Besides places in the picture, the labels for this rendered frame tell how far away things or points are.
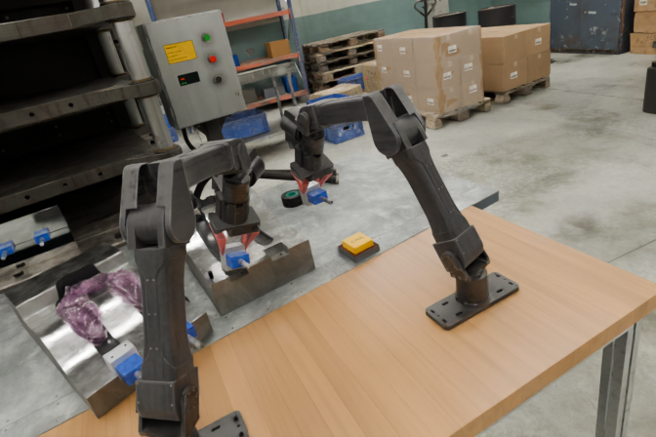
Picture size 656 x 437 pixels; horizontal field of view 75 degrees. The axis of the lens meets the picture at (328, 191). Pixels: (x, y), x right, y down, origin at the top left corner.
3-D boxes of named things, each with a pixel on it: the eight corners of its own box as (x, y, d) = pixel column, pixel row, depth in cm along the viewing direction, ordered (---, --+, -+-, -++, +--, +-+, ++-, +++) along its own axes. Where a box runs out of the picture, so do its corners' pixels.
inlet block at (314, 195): (341, 208, 114) (337, 189, 112) (325, 215, 112) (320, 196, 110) (317, 197, 125) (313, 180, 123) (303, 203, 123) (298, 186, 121)
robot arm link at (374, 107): (291, 108, 101) (386, 92, 78) (319, 98, 106) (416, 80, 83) (306, 156, 105) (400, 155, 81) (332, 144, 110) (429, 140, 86)
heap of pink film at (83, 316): (165, 302, 98) (153, 275, 95) (88, 353, 87) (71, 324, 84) (117, 273, 115) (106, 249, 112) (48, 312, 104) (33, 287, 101)
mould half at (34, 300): (213, 331, 95) (198, 291, 91) (98, 419, 79) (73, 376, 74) (118, 272, 128) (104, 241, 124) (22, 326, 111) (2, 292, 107)
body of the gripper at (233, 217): (207, 219, 95) (207, 191, 92) (251, 212, 100) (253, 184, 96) (216, 237, 91) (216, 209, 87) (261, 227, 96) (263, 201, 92)
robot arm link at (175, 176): (210, 139, 90) (102, 173, 62) (249, 134, 87) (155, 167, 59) (223, 194, 93) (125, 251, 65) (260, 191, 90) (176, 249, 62)
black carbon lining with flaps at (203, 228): (279, 247, 110) (270, 215, 106) (220, 274, 103) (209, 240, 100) (233, 209, 139) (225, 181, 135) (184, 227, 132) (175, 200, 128)
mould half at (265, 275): (315, 268, 110) (305, 222, 105) (221, 316, 99) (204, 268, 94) (245, 212, 151) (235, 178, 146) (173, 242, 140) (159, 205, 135)
